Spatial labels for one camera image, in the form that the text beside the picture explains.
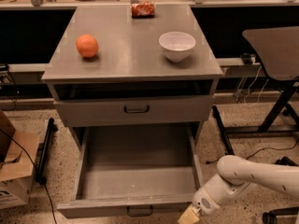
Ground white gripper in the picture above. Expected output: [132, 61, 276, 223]
[178, 189, 219, 224]

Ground grey drawer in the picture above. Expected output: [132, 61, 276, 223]
[55, 95, 214, 127]
[58, 124, 204, 218]

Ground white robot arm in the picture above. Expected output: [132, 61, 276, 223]
[178, 155, 299, 224]

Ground grey drawer cabinet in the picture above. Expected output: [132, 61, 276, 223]
[42, 4, 222, 145]

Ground grey top drawer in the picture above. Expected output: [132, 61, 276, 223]
[55, 95, 214, 127]

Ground black caster wheel base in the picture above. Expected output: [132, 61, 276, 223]
[262, 156, 299, 224]

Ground black stand leg left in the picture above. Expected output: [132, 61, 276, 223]
[36, 118, 58, 185]

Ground black power adapter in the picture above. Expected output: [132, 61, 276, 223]
[240, 53, 255, 64]

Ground white bowl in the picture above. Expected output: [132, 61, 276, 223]
[159, 32, 196, 63]

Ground cardboard box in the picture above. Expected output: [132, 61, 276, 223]
[0, 111, 39, 209]

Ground dark side table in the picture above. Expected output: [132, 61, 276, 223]
[224, 26, 299, 134]

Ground orange fruit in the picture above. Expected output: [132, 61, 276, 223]
[76, 34, 99, 59]

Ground red snack bag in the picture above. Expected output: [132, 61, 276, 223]
[131, 2, 155, 18]

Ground black floor cable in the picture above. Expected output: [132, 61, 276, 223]
[0, 128, 59, 224]

